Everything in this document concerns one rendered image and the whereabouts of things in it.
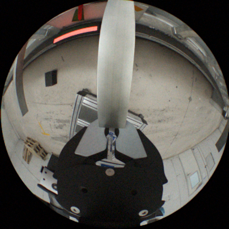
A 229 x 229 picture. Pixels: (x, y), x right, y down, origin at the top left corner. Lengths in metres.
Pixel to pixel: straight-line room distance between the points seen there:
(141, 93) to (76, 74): 0.82
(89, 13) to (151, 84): 0.97
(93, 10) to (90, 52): 0.79
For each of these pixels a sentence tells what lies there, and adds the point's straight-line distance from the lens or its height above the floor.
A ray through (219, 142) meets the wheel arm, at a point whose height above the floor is 0.94.
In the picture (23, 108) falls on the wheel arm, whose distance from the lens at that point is 0.26.
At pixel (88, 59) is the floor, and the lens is 0.99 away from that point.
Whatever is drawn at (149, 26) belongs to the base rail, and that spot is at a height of 0.70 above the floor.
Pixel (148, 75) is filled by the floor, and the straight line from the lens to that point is 1.01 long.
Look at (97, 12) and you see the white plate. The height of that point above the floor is 0.74.
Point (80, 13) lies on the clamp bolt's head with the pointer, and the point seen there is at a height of 0.77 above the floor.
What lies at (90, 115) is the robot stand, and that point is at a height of 0.21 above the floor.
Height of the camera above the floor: 0.93
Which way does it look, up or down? 58 degrees down
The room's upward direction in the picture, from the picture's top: 180 degrees clockwise
